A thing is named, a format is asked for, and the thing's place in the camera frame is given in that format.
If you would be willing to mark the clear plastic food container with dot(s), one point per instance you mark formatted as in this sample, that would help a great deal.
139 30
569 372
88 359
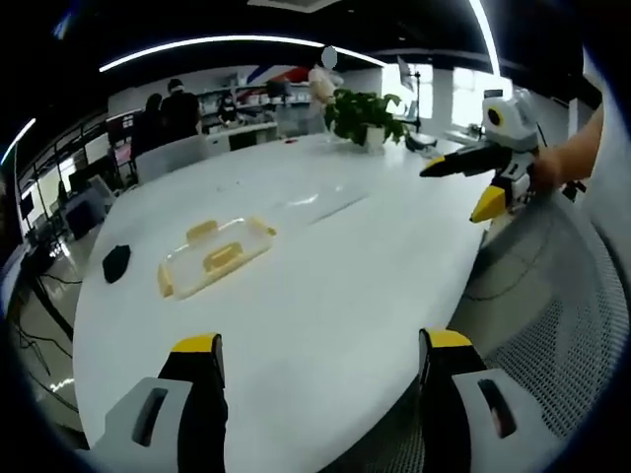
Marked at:
217 256

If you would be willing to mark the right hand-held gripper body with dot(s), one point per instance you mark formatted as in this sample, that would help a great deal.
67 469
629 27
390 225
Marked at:
515 128

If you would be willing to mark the green potted plant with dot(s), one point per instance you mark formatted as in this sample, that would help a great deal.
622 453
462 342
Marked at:
365 111

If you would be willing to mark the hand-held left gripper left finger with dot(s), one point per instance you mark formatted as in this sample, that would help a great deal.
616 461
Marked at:
197 394

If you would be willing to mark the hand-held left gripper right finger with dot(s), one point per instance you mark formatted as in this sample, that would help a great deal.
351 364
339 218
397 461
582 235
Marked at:
443 394

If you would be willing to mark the black crumpled cloth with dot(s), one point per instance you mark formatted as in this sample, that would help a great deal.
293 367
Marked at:
116 263

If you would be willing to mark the person's right hand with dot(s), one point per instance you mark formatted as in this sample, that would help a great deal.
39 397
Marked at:
549 170

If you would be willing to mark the grey office chair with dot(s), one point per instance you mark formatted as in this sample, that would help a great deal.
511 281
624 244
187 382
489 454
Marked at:
170 155

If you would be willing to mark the long ceiling light strip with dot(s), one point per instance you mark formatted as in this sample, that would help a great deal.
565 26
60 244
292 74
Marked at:
17 140
485 29
222 43

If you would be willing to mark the white mesh office chair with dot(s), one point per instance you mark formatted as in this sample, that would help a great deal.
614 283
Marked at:
552 305

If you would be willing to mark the small dark table device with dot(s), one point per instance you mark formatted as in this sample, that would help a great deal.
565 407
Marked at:
420 142

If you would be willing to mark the black computer monitor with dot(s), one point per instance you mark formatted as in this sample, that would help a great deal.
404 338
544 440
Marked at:
278 88

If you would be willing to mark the black tripod stand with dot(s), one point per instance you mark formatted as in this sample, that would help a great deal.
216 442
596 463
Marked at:
416 98

